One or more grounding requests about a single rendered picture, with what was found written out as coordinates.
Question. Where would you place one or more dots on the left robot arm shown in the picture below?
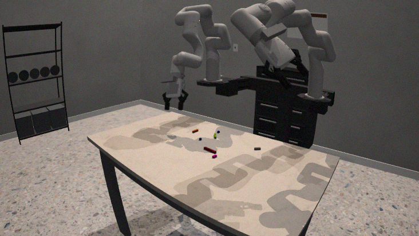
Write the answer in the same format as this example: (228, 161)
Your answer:
(258, 22)

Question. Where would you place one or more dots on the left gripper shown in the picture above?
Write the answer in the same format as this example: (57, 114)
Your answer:
(276, 54)

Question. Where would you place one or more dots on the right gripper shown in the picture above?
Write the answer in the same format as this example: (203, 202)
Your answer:
(175, 90)

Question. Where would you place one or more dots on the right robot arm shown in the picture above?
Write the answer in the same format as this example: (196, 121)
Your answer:
(218, 38)

